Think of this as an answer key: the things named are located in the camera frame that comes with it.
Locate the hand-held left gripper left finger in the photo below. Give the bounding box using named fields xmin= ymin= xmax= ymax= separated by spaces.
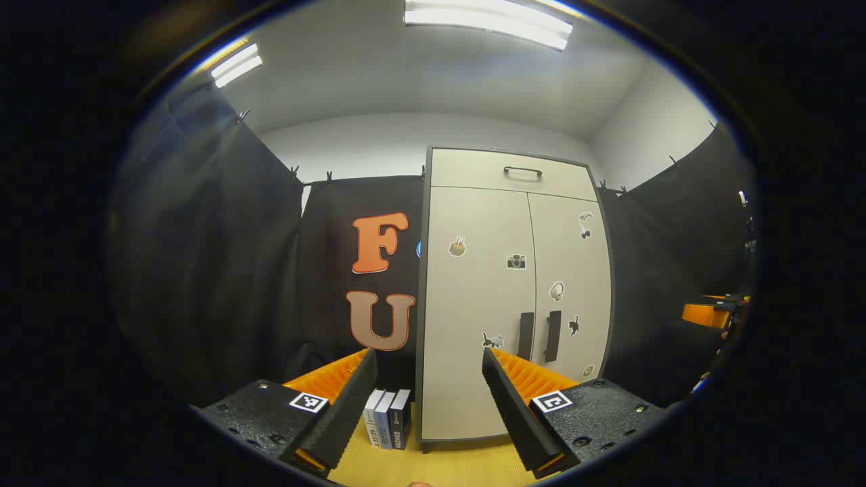
xmin=188 ymin=348 xmax=380 ymax=480

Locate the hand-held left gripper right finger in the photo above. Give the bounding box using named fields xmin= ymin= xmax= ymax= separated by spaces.
xmin=482 ymin=347 xmax=670 ymax=480

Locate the shoe cabinet door camera sticker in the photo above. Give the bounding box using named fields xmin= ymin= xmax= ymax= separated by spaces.
xmin=421 ymin=187 xmax=537 ymax=440

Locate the shoe cabinet door headphone sticker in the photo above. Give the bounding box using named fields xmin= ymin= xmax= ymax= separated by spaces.
xmin=528 ymin=193 xmax=613 ymax=384

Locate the beige double-door shoe cabinet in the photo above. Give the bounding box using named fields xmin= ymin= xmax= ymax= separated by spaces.
xmin=414 ymin=145 xmax=615 ymax=453

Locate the grey book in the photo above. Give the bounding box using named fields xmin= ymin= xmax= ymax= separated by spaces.
xmin=375 ymin=391 xmax=398 ymax=450

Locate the navy book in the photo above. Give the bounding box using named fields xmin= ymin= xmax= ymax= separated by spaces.
xmin=389 ymin=389 xmax=412 ymax=450

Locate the black backdrop cloth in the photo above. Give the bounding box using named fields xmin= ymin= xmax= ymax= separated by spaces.
xmin=108 ymin=81 xmax=758 ymax=407

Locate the wide ceiling light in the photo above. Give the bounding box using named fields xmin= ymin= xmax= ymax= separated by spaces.
xmin=404 ymin=0 xmax=574 ymax=52

